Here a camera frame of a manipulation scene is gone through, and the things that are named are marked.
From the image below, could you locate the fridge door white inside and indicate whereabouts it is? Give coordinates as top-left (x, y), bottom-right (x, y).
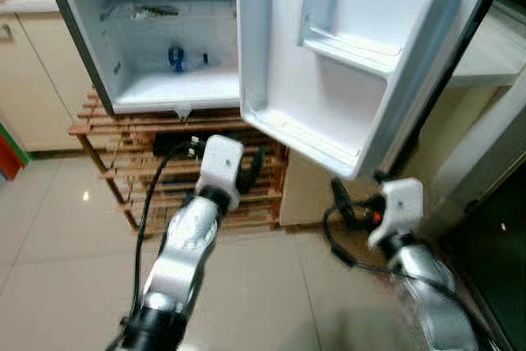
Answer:
top-left (236, 0), bottom-right (514, 181)

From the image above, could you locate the grey small fridge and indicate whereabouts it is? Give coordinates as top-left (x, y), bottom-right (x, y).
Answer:
top-left (37, 0), bottom-right (247, 115)

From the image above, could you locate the small black box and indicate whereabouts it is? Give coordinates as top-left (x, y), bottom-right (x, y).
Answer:
top-left (152, 134), bottom-right (198, 159)

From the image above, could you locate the wooden slatted rack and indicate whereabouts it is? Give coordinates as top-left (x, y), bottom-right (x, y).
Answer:
top-left (68, 92), bottom-right (288, 237)

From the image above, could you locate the white door shelf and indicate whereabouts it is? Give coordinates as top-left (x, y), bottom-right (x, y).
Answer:
top-left (298, 0), bottom-right (469, 81)

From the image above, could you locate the small blue bottle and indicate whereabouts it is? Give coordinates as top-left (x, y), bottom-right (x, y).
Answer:
top-left (168, 44), bottom-right (190, 73)

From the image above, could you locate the white appliance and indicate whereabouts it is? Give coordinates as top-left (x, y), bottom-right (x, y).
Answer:
top-left (427, 0), bottom-right (526, 237)

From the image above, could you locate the beige kitchen cabinet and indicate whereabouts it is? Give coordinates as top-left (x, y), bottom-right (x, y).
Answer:
top-left (0, 10), bottom-right (95, 155)

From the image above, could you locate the green and red object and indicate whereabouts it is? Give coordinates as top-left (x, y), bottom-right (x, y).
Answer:
top-left (0, 123), bottom-right (32, 181)

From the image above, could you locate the white countertop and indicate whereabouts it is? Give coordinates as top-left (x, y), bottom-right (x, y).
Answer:
top-left (0, 0), bottom-right (60, 15)

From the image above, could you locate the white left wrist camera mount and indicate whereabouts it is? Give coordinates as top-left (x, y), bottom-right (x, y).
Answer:
top-left (196, 135), bottom-right (246, 210)

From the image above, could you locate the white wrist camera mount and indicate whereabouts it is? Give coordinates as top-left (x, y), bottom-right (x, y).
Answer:
top-left (196, 135), bottom-right (246, 210)
top-left (367, 178), bottom-right (425, 250)

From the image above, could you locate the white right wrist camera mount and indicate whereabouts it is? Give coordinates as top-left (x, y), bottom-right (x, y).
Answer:
top-left (367, 178), bottom-right (425, 250)

